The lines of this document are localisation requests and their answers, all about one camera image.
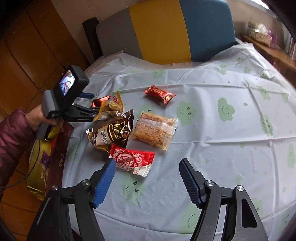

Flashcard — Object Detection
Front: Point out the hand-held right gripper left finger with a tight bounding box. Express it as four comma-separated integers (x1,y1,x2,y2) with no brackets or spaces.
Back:
28,158,116,241

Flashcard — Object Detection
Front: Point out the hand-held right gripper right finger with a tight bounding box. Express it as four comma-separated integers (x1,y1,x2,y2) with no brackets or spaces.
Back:
179,158,269,241

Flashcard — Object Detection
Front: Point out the dark red foil packet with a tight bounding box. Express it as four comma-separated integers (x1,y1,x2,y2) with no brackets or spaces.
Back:
91,95,111,108

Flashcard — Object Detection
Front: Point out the yellow clear candy packet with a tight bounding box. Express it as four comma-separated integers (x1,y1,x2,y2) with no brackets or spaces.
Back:
94,91,124,121

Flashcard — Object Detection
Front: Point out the brown snack packet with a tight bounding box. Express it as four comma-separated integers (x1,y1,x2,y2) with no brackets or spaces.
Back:
86,109,134,152

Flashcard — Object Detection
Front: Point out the red white snack packet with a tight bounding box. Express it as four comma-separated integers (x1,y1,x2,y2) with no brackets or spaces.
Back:
109,144,155,178

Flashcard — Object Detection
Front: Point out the yellow red bag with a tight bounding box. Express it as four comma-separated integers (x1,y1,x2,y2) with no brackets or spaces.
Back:
26,125,74,201

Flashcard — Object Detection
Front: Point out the orange cake clear packet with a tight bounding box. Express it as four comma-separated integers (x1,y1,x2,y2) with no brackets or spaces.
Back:
128,111,179,151

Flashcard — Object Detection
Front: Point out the purple snack packet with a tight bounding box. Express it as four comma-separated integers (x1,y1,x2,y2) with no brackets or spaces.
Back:
39,153,52,168

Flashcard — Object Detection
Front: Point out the small red candy packet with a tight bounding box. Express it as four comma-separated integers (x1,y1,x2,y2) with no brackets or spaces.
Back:
144,85,176,106

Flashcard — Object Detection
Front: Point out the yellow foil snack bag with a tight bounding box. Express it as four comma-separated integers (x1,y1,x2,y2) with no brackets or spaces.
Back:
28,130,58,200

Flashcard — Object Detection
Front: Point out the person's left hand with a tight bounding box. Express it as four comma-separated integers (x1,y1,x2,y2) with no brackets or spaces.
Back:
25,104,62,132

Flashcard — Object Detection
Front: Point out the white cloud print tablecloth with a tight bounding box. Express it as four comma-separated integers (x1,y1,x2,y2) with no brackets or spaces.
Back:
61,43,296,241

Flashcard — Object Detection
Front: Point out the grey yellow blue headboard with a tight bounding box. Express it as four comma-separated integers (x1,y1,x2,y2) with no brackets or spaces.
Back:
95,0,240,64

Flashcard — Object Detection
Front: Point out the wooden shelf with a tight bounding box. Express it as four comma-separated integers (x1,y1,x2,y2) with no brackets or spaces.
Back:
239,34,296,77

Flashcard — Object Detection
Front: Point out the tissue box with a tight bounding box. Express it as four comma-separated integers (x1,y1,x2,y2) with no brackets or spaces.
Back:
247,22,272,45

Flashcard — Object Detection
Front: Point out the purple packet on shelf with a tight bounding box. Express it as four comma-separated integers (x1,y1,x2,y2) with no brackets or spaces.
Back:
266,29,278,48

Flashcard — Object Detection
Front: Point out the hanging patterned curtain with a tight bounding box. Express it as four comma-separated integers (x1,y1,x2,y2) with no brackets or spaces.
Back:
282,23,296,56

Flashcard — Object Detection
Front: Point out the black cable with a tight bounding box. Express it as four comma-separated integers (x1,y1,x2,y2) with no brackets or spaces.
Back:
0,139,41,189

